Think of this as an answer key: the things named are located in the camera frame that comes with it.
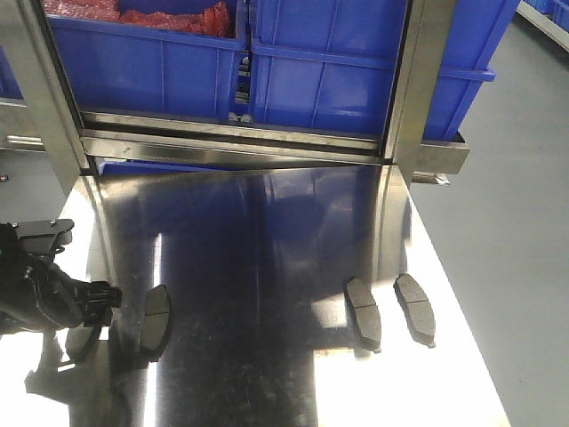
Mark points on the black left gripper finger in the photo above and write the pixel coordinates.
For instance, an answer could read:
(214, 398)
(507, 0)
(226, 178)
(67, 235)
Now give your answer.
(99, 319)
(97, 294)

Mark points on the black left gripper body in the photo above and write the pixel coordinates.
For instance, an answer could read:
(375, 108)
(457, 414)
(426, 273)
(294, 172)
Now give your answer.
(36, 295)

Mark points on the grey brake pad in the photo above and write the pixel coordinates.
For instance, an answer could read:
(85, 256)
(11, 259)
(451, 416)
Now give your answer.
(419, 315)
(156, 324)
(80, 340)
(364, 315)

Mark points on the blue plastic bin left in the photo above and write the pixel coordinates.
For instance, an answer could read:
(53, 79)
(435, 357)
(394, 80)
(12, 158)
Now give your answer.
(127, 67)

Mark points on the blue plastic bin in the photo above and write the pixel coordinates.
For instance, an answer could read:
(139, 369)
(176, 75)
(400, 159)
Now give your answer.
(330, 65)
(127, 67)

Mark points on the red mesh bag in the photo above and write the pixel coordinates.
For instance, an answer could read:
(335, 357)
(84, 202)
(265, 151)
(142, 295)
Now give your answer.
(211, 21)

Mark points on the blue plastic bin right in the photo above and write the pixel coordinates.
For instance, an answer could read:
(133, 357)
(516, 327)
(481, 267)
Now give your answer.
(330, 65)

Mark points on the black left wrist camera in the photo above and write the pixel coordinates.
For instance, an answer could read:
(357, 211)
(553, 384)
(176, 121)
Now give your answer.
(40, 239)

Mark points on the stainless steel rack frame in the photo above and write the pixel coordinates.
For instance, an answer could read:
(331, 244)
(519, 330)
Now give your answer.
(73, 138)

